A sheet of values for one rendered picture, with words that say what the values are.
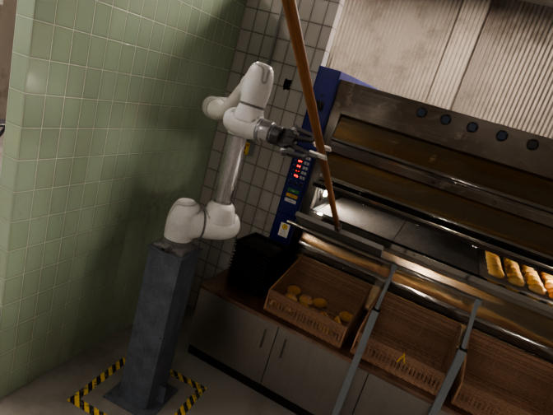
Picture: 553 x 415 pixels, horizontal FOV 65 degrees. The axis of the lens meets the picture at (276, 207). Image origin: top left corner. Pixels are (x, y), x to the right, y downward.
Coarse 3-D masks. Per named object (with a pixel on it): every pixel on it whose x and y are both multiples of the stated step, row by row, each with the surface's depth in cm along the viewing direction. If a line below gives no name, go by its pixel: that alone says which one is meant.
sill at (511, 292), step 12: (312, 216) 311; (324, 216) 308; (348, 228) 302; (360, 228) 304; (372, 240) 296; (384, 240) 293; (408, 252) 288; (420, 252) 289; (432, 264) 283; (444, 264) 280; (468, 276) 275; (480, 276) 276; (492, 288) 271; (504, 288) 268; (528, 300) 263; (540, 300) 265; (552, 312) 259
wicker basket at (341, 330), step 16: (304, 256) 315; (288, 272) 298; (304, 272) 314; (320, 272) 311; (336, 272) 307; (272, 288) 280; (304, 288) 313; (320, 288) 309; (336, 288) 305; (352, 288) 301; (368, 288) 298; (272, 304) 279; (288, 304) 275; (336, 304) 304; (352, 304) 300; (288, 320) 276; (304, 320) 282; (320, 320) 288; (352, 320) 265; (320, 336) 268; (336, 336) 263
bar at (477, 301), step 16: (336, 240) 267; (368, 256) 261; (416, 272) 252; (384, 288) 249; (448, 288) 245; (480, 304) 239; (368, 320) 243; (368, 336) 245; (464, 336) 232; (464, 352) 225; (352, 368) 252; (448, 384) 231
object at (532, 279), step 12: (492, 264) 293; (504, 264) 314; (516, 264) 311; (516, 276) 280; (528, 276) 293; (540, 276) 314; (552, 276) 310; (528, 288) 279; (540, 288) 274; (552, 288) 280
